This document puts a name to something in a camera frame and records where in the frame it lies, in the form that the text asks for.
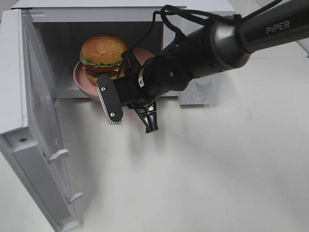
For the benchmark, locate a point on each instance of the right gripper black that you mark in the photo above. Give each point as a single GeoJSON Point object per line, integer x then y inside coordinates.
{"type": "Point", "coordinates": [138, 86]}

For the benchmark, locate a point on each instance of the pink round plate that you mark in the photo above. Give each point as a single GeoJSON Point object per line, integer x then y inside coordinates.
{"type": "Point", "coordinates": [88, 88]}

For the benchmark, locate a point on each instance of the burger with lettuce and tomato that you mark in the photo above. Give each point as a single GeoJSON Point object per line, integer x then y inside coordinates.
{"type": "Point", "coordinates": [101, 55]}

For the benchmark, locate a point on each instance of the round white door button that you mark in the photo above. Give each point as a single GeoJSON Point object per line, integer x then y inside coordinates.
{"type": "Point", "coordinates": [199, 95]}

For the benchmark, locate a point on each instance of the white timer knob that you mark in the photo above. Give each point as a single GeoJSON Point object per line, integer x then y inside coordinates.
{"type": "Point", "coordinates": [203, 81]}

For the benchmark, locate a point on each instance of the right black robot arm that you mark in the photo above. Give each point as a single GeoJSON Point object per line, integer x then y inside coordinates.
{"type": "Point", "coordinates": [233, 39]}

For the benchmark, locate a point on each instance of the white microwave oven body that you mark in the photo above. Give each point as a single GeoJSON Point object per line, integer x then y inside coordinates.
{"type": "Point", "coordinates": [64, 25]}

